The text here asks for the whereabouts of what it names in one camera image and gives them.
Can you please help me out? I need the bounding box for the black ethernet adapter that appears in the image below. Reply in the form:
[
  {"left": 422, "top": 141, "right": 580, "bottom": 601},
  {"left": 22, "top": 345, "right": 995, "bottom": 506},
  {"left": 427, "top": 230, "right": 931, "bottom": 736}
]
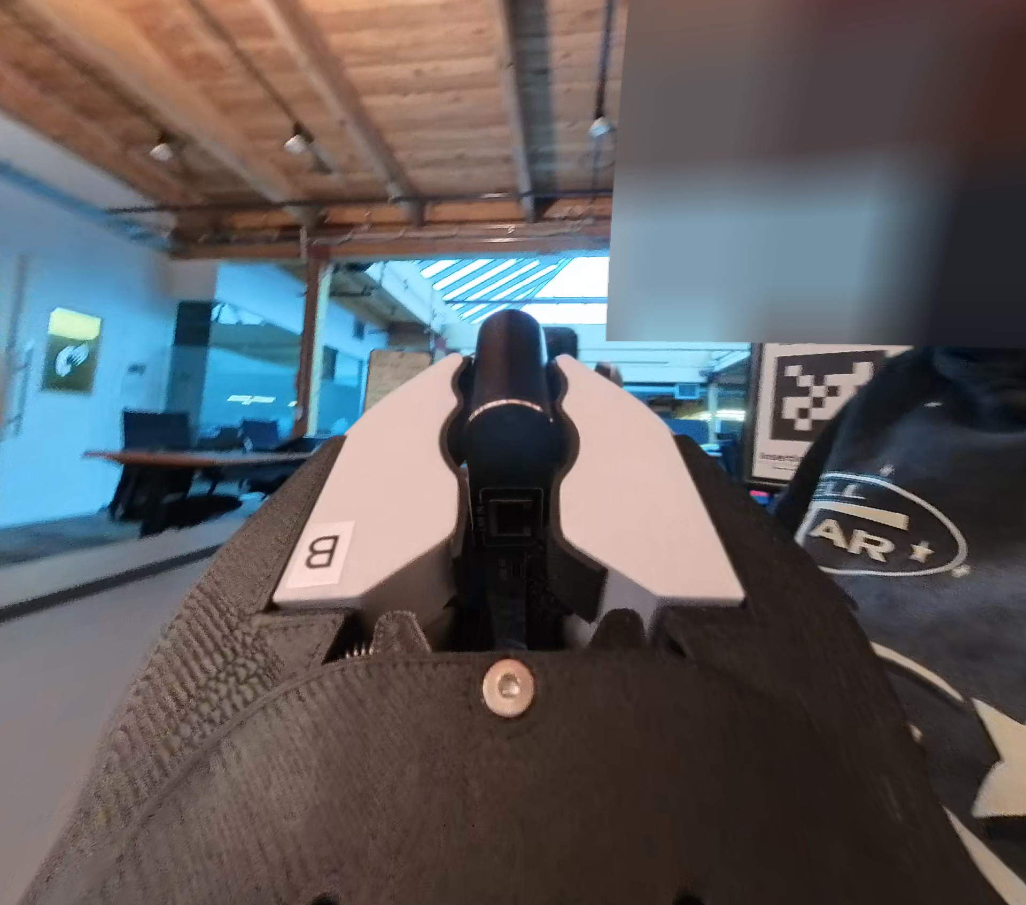
[{"left": 465, "top": 309, "right": 561, "bottom": 651}]

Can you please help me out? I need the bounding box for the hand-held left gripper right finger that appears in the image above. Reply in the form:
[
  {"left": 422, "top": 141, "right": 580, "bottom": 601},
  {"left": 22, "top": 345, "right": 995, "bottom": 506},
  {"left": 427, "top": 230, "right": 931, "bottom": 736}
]
[{"left": 551, "top": 353, "right": 748, "bottom": 609}]

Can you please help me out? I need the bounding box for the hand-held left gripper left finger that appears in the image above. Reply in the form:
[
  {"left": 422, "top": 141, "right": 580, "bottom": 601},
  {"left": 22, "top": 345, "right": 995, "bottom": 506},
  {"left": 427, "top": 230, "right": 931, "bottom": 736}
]
[{"left": 273, "top": 353, "right": 471, "bottom": 612}]

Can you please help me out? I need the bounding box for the phone symbol wall sign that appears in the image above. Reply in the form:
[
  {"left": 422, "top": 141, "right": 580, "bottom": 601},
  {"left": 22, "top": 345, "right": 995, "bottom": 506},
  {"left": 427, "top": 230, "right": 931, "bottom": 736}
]
[{"left": 42, "top": 307, "right": 104, "bottom": 393}]

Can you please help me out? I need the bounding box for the wooden office desk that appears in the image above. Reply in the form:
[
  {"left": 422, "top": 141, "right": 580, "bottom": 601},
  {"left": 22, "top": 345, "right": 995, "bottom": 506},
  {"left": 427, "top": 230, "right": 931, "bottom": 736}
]
[{"left": 84, "top": 408, "right": 323, "bottom": 539}]

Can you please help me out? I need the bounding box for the framed marker sign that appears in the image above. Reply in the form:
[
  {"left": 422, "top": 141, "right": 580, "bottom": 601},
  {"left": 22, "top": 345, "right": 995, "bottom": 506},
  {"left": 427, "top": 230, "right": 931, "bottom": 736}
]
[{"left": 745, "top": 342, "right": 912, "bottom": 488}]

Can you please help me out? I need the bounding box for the handwritten whiteboard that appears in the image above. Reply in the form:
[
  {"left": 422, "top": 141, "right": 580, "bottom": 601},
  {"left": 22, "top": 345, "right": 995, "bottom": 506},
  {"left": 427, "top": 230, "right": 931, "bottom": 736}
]
[{"left": 364, "top": 349, "right": 434, "bottom": 435}]

